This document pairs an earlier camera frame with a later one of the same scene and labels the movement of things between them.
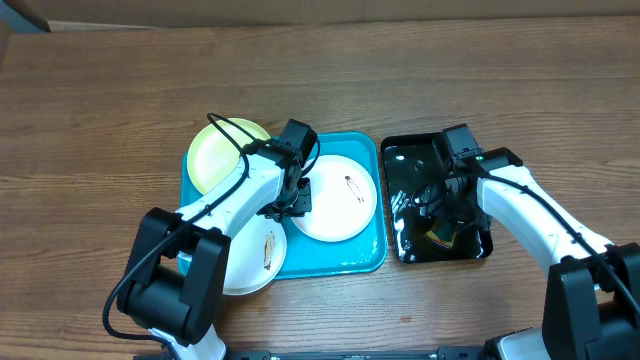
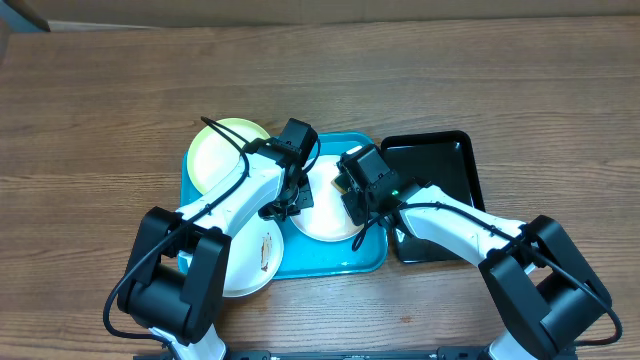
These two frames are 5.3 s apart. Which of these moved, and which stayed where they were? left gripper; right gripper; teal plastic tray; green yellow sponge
Moved: green yellow sponge; right gripper
Stayed: left gripper; teal plastic tray
